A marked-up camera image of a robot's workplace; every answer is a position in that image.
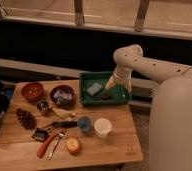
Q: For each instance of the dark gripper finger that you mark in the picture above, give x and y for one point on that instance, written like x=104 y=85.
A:
x=105 y=95

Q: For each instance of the yellow and white gripper body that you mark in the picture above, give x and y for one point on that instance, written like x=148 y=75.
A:
x=113 y=81

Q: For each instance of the purple white towel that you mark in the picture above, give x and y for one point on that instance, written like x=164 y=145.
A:
x=62 y=97

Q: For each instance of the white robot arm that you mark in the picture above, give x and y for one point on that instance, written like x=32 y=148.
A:
x=170 y=124

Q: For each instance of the dark maroon bowl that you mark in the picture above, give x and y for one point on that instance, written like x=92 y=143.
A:
x=67 y=89

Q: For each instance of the red bowl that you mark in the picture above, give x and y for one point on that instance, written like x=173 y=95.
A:
x=33 y=91

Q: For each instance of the grey sponge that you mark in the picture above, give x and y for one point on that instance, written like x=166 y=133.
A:
x=94 y=89

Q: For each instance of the green plastic tray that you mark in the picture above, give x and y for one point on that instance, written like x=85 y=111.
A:
x=117 y=95

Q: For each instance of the white cup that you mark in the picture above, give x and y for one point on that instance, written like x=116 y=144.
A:
x=102 y=127

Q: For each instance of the blue cup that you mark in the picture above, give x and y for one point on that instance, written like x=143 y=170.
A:
x=85 y=124

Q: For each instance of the banana piece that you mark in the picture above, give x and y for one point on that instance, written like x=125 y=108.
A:
x=64 y=113

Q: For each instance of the silver fork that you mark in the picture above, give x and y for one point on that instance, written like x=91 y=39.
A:
x=60 y=135

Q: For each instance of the orange fruit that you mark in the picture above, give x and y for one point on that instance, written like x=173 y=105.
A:
x=73 y=146

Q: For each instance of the small metal cup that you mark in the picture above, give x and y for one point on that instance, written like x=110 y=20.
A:
x=43 y=107

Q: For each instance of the wooden table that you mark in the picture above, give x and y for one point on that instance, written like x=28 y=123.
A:
x=18 y=151

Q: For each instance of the small black tin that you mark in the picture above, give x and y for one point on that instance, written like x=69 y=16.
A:
x=40 y=135

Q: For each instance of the brown pine cone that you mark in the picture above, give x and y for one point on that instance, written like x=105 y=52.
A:
x=26 y=119

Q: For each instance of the black handled tool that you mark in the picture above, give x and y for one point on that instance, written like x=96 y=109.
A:
x=62 y=124

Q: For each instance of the red handled tool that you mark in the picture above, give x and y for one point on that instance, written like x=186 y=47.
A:
x=43 y=147

